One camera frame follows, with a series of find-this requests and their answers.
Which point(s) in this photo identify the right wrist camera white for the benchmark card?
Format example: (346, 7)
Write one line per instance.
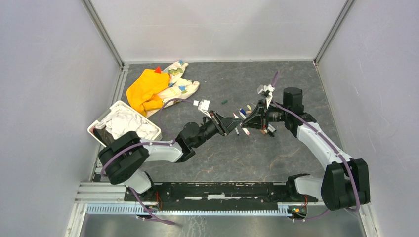
(266, 91)

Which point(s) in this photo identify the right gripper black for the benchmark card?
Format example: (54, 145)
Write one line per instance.
(259, 121)

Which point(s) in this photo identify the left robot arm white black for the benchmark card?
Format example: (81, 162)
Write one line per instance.
(122, 159)

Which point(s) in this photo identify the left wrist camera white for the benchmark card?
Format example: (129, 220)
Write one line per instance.
(204, 105)

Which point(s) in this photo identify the white laundry basket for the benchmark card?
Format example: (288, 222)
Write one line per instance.
(91, 127)

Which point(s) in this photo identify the cream patterned cloth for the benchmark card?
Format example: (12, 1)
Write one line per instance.
(178, 87)

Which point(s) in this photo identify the white cloth in basket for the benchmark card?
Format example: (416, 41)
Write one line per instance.
(123, 119)

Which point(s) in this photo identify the black garment in basket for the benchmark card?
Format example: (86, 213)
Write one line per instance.
(103, 136)

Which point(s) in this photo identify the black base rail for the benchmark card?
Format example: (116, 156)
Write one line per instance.
(228, 196)

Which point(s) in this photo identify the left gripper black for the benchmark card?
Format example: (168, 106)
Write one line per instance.
(232, 122)

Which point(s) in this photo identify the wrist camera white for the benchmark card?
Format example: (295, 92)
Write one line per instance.
(266, 91)
(204, 105)

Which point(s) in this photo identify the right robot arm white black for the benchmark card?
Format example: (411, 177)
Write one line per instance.
(345, 183)

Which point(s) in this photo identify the yellow orange cloth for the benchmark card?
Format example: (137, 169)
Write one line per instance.
(143, 96)

